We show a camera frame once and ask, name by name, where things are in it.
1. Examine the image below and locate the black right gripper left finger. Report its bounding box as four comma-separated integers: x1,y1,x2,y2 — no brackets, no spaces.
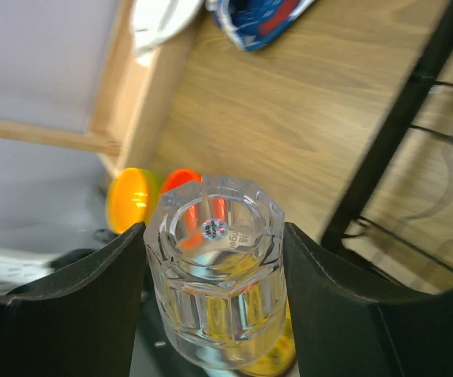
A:
0,223,146,376

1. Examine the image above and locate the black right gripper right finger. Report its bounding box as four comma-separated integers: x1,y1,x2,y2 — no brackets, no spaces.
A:
283,223,453,376

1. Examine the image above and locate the clear faceted drinking glass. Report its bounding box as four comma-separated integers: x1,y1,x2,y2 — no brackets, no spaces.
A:
144,174,287,370

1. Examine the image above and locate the orange-red bowl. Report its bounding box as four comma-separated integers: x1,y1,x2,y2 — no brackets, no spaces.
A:
159,168,227,252

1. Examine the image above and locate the yellow patterned dark-rimmed plate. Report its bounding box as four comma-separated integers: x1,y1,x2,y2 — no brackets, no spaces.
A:
238,303,297,377

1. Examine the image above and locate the yellow bowl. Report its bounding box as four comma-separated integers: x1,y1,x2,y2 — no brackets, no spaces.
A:
105,168,149,234

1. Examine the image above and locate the green bowl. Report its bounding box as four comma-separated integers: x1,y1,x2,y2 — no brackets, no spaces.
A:
144,169,163,224

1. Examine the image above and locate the white t-shirt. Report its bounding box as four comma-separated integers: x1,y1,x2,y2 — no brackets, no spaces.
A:
130,0,204,65

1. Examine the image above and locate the blue patterned cloth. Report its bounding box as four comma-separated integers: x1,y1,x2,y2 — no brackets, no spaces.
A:
205,0,314,52

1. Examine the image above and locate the black wire dish rack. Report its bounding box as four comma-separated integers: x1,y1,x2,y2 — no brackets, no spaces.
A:
320,1,453,293

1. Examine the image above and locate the wooden clothes rack frame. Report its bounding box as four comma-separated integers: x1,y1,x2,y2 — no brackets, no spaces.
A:
0,119,120,156

